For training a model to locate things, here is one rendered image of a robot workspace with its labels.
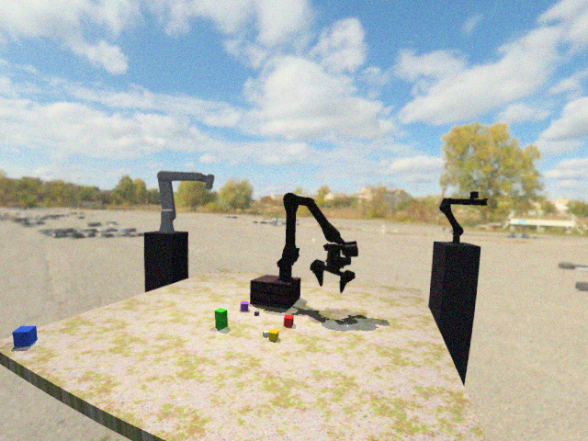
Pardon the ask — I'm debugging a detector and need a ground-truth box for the red block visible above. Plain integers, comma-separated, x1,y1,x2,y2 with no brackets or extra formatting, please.
283,315,294,327

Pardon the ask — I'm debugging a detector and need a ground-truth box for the blue block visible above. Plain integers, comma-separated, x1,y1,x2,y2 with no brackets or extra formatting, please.
12,325,38,346

